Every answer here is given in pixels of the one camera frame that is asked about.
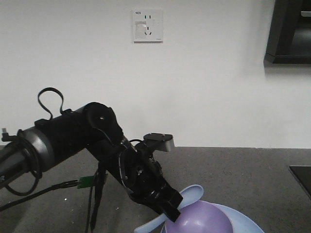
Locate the light blue plastic spoon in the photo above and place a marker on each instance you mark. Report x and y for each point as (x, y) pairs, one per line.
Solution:
(190, 194)

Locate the purple plastic bowl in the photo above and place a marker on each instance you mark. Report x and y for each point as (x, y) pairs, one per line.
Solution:
(199, 217)

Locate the white wall power socket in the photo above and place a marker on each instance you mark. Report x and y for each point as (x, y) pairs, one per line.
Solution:
(147, 25)

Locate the light blue plastic plate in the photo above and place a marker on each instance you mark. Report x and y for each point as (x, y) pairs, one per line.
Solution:
(240, 222)

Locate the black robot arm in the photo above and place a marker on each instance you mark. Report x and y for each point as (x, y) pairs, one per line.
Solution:
(93, 127)

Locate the black induction cooktop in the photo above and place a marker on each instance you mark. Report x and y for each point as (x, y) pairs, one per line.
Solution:
(303, 175)

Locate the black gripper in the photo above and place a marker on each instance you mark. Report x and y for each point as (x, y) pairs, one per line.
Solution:
(135, 168)

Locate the black range hood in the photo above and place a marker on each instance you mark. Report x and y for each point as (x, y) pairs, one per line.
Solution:
(289, 40)

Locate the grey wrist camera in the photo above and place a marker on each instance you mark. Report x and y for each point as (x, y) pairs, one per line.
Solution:
(159, 141)

